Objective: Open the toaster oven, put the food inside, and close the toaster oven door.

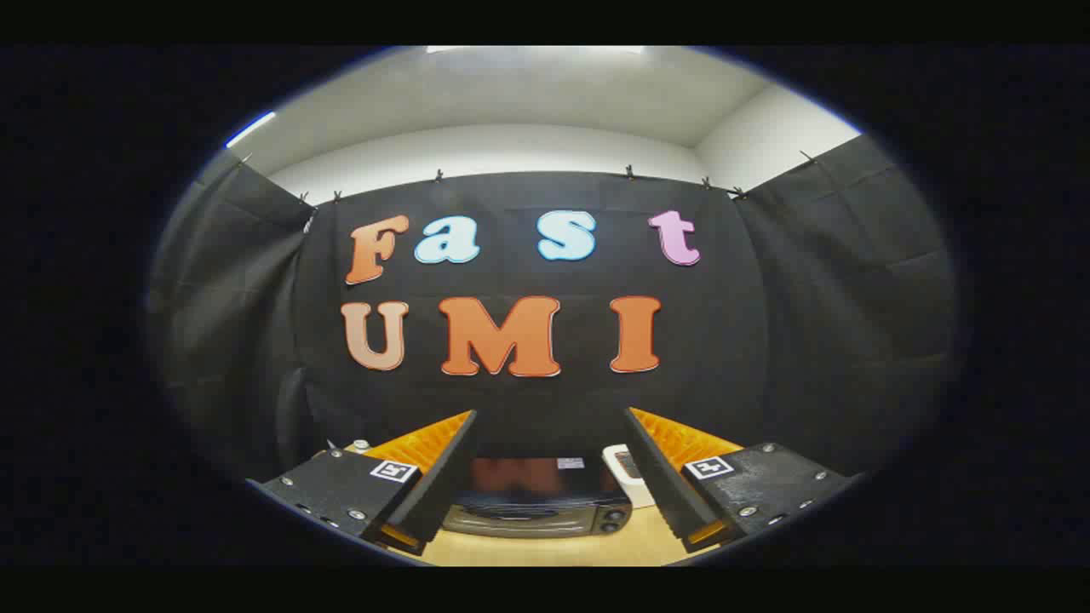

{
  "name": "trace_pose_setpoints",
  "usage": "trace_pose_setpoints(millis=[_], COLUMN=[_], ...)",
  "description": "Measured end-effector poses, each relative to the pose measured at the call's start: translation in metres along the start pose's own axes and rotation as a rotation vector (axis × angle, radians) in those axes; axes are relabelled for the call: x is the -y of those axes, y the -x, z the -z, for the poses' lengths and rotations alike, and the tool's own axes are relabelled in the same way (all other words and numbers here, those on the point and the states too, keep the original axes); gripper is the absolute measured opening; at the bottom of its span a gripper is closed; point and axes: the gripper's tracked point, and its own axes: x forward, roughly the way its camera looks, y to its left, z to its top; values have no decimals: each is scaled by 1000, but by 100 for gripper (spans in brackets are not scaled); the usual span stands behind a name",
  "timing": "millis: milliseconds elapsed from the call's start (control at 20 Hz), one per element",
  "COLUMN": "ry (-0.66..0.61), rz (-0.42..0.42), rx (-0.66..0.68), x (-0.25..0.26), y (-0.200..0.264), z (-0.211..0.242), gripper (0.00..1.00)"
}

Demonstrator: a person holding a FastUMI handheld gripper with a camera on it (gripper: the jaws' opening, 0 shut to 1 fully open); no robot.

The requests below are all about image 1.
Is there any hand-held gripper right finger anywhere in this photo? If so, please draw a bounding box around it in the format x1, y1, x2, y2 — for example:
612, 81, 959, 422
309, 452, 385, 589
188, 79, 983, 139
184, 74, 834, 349
622, 407, 865, 554

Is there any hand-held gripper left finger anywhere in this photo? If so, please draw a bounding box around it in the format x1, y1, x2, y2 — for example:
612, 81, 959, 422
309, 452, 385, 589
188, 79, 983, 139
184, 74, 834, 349
247, 410, 478, 556

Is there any black toaster oven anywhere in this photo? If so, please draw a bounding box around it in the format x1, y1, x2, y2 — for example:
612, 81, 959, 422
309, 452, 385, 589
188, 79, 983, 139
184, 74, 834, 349
441, 455, 635, 539

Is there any white countertop appliance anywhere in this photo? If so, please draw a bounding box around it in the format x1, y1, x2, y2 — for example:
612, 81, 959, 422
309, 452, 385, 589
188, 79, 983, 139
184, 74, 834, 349
602, 444, 657, 510

